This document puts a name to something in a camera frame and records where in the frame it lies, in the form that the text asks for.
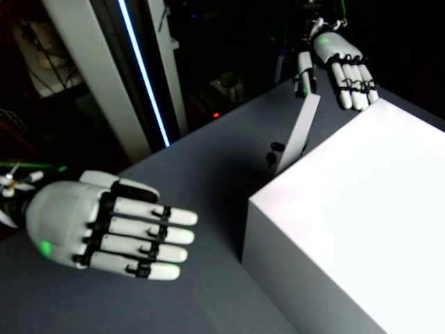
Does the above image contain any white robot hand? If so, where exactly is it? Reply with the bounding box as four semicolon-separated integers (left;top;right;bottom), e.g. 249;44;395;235
293;31;380;111
26;169;199;282

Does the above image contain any grey box lid flap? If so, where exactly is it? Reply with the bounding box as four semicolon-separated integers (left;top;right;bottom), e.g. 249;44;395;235
276;93;321;175

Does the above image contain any large white box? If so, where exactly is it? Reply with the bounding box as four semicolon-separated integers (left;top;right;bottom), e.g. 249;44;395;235
241;97;445;334

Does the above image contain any grey table cloth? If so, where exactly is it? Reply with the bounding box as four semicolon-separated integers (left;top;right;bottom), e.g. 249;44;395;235
0;62;445;334

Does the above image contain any white metal column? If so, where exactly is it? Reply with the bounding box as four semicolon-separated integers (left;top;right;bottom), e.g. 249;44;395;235
43;0;189;164

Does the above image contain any blue-white LED strip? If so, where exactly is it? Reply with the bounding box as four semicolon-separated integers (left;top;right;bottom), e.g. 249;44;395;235
117;0;171;148

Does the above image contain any white box with cables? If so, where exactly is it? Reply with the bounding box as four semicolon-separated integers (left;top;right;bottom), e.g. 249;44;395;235
12;17;84;98

